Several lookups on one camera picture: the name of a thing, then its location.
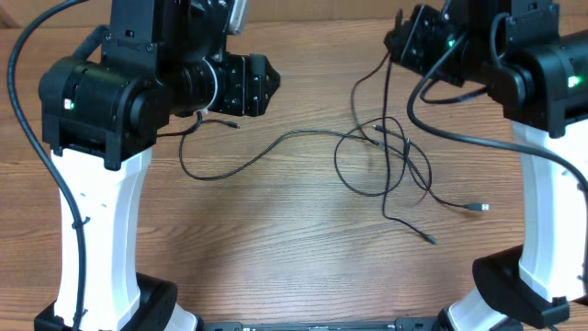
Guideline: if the black USB cable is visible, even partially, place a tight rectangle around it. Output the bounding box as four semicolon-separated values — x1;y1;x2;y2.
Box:
350;50;438;245
155;109;491;212

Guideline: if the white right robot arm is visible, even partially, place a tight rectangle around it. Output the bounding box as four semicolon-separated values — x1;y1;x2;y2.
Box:
384;0;587;330

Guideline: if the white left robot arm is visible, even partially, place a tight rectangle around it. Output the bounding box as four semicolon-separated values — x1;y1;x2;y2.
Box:
34;0;280;330

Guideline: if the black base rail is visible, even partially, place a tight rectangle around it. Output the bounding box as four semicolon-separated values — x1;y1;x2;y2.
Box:
198;317;443;331

